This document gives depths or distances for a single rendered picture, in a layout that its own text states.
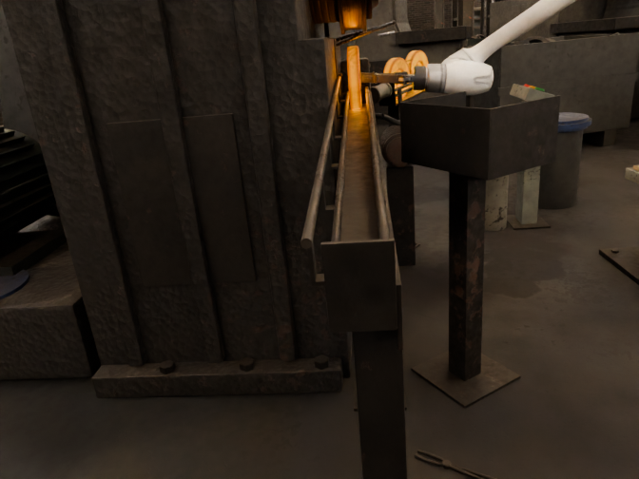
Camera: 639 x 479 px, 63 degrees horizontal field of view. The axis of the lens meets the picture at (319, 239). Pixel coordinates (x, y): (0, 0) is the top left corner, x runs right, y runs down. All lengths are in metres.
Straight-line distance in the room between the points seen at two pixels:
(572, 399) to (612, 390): 0.11
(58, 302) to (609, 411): 1.44
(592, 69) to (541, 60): 0.39
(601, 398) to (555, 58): 2.79
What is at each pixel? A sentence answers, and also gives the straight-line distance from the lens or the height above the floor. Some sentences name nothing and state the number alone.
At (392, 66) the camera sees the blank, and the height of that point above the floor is 0.76.
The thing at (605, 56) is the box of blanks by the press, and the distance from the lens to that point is 4.13.
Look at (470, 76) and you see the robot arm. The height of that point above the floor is 0.72.
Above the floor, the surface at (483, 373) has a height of 0.01.
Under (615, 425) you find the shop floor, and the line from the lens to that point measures 1.41.
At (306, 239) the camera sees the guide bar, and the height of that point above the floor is 0.68.
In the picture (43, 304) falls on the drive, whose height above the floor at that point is 0.25.
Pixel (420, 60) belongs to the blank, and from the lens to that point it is 2.26.
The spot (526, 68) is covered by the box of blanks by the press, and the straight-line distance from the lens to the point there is 3.81.
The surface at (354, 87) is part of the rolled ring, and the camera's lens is 1.59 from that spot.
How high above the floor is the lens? 0.86
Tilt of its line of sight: 21 degrees down
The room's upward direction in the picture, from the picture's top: 5 degrees counter-clockwise
